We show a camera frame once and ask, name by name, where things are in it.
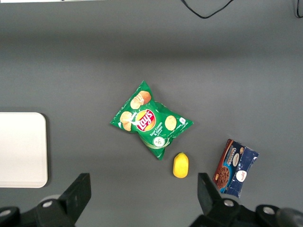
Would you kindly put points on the dark grey table mat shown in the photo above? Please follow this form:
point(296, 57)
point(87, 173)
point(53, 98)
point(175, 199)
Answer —
point(151, 47)

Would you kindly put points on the pale pink rectangular tray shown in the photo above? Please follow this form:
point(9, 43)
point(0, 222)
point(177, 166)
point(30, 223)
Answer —
point(21, 149)

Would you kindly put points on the green Lay's chips bag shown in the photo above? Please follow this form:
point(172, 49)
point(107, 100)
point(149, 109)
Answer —
point(146, 123)

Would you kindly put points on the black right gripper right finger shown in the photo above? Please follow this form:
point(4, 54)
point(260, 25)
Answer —
point(210, 205)

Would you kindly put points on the blue chocolate cookie box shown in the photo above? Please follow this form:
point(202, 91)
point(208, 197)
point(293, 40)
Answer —
point(236, 170)

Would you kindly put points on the yellow lemon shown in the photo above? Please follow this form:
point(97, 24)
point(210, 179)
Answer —
point(180, 165)

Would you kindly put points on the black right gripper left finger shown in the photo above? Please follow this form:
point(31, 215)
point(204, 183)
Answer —
point(71, 203)

